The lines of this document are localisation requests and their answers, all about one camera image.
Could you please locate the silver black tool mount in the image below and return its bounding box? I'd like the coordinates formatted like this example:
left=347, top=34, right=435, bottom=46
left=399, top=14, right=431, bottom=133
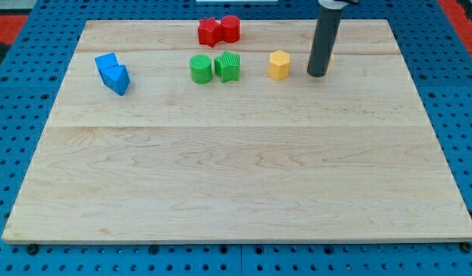
left=318, top=0, right=359, bottom=9

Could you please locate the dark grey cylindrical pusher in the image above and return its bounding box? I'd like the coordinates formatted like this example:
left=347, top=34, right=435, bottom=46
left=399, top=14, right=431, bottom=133
left=307, top=7, right=343, bottom=77

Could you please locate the yellow heart block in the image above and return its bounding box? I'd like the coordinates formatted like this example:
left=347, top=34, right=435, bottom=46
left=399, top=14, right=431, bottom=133
left=326, top=53, right=334, bottom=73

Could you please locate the yellow hexagon block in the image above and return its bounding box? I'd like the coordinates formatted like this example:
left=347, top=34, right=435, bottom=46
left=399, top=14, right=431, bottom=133
left=267, top=51, right=290, bottom=81

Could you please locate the red cylinder block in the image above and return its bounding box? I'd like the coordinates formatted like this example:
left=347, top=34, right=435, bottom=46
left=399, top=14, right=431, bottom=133
left=220, top=15, right=241, bottom=43

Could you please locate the green star block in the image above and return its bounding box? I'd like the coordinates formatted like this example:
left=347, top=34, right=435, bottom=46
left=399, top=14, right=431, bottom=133
left=214, top=51, right=241, bottom=83

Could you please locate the red star block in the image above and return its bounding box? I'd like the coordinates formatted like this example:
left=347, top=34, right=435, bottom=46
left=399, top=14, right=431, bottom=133
left=198, top=17, right=223, bottom=48

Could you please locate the green cylinder block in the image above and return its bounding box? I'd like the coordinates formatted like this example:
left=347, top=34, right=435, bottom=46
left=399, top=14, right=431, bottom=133
left=189, top=54, right=212, bottom=84

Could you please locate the wooden board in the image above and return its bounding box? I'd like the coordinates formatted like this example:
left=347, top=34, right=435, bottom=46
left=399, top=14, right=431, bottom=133
left=2, top=20, right=472, bottom=245

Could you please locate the blue triangular block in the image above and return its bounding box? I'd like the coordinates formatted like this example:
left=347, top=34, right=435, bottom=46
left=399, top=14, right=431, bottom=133
left=100, top=65, right=130, bottom=96

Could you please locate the blue cube block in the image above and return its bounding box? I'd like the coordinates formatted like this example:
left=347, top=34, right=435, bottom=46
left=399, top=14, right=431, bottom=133
left=95, top=52, right=119, bottom=71

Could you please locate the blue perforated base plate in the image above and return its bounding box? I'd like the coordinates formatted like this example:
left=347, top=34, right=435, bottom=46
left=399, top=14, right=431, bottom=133
left=0, top=1, right=472, bottom=275

